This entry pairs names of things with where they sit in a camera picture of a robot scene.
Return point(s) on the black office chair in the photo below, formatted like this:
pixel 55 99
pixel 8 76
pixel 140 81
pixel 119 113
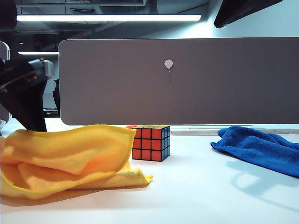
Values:
pixel 56 98

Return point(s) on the Rubik's cube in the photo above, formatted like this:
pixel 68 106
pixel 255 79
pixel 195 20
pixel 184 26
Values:
pixel 147 144

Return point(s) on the blue microfiber rag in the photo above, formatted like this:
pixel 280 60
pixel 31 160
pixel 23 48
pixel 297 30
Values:
pixel 257 149

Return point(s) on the white adhesive wall hook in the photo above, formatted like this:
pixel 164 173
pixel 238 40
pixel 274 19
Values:
pixel 168 64

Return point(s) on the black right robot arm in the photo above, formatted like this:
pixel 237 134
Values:
pixel 243 11

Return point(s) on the short ceiling light strip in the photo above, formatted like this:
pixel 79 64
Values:
pixel 38 53

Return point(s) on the yellow microfiber rag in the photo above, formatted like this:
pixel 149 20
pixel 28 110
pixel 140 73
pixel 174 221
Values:
pixel 58 149

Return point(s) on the long ceiling light strip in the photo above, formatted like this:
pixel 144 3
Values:
pixel 107 18

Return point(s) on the grey desk divider panel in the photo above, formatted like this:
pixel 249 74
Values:
pixel 163 93

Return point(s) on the orange rag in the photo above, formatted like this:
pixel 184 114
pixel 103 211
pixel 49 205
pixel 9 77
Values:
pixel 130 126

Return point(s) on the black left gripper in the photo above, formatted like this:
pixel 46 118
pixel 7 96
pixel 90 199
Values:
pixel 21 74

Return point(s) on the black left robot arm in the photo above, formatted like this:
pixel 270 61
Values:
pixel 7 14

